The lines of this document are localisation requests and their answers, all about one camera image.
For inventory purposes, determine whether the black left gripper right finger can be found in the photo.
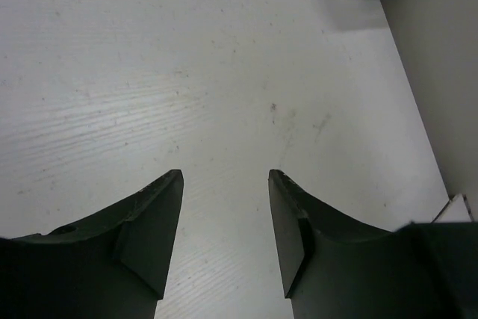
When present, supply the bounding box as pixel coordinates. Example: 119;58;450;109
268;170;477;318

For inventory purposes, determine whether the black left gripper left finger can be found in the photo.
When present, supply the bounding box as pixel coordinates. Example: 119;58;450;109
1;170;184;318

